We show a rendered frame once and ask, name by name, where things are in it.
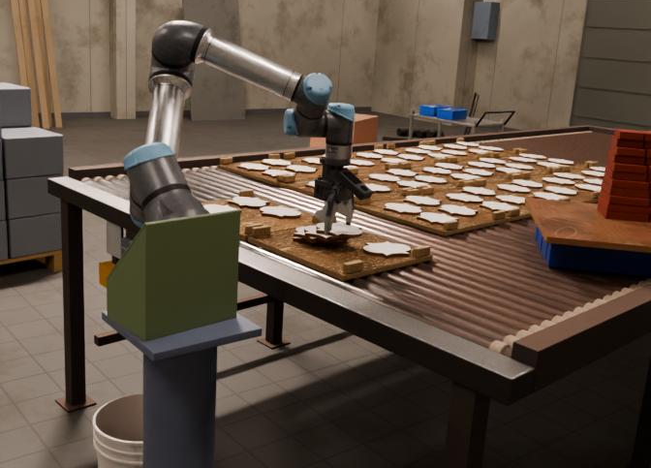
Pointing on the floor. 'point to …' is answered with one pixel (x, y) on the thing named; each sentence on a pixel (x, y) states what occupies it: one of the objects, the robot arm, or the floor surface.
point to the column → (182, 391)
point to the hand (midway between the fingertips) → (339, 229)
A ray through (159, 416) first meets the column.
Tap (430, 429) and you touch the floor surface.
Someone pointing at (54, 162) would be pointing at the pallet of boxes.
